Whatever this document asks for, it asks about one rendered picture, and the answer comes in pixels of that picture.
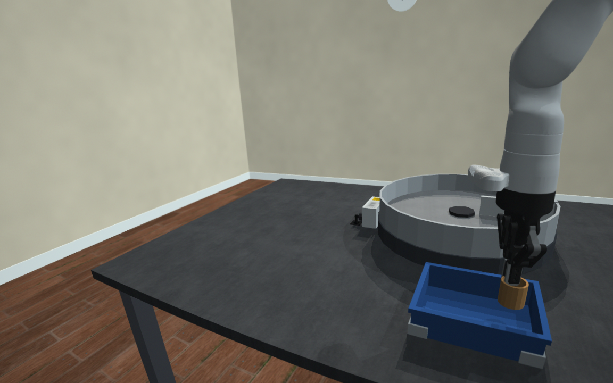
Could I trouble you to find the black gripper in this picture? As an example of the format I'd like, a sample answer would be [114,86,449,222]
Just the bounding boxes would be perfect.
[496,188,556,286]

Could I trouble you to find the bronze bushing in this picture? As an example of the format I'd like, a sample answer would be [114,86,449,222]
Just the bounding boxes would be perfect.
[498,276,529,310]

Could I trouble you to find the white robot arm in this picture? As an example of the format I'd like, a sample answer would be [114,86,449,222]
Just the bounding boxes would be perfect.
[468,0,613,194]

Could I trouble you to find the blue crate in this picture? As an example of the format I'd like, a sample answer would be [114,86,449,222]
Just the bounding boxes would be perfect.
[407,262,552,368]

